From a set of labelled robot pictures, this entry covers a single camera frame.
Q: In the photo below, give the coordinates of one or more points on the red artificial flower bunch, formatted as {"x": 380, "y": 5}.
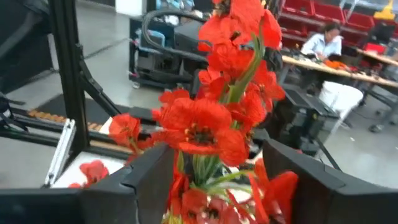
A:
{"x": 230, "y": 59}
{"x": 93, "y": 171}

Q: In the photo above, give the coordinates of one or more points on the red bin shelf rack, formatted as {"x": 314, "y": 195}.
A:
{"x": 326, "y": 11}

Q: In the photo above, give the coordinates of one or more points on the person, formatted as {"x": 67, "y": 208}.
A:
{"x": 323, "y": 45}

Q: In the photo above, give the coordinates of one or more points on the black equipment cart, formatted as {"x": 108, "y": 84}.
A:
{"x": 161, "y": 68}

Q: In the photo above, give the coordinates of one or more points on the wooden work desk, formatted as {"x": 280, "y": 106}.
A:
{"x": 342, "y": 73}

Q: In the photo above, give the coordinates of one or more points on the black hazard-striped floor mat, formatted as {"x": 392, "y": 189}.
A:
{"x": 93, "y": 109}

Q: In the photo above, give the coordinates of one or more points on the yellow plastic object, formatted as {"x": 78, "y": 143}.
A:
{"x": 385, "y": 12}

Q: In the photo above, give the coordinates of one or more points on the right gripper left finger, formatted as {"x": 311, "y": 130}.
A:
{"x": 124, "y": 202}

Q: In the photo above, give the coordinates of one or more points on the silver aluminium bracket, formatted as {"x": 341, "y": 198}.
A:
{"x": 59, "y": 152}

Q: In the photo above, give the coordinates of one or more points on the white bin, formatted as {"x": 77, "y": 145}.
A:
{"x": 340, "y": 98}

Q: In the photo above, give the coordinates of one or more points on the black metal frame post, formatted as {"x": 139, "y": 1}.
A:
{"x": 66, "y": 62}

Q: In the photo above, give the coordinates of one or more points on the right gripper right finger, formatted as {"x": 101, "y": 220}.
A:
{"x": 335, "y": 202}

